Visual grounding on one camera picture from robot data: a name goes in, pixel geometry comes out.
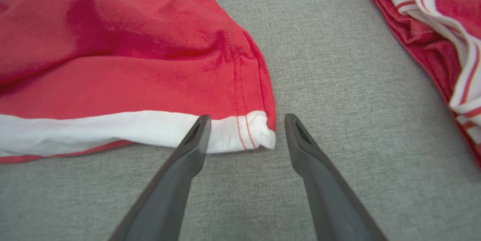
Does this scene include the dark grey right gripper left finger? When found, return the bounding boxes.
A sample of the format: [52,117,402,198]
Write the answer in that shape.
[108,115,212,241]

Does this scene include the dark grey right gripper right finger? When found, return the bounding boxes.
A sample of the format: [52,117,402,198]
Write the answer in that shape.
[284,114,388,241]

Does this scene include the red garment white hem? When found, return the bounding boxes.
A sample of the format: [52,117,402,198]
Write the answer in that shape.
[0,0,277,164]

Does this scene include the red jersey striped trim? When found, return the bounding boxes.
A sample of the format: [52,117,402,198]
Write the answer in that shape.
[360,0,481,170]

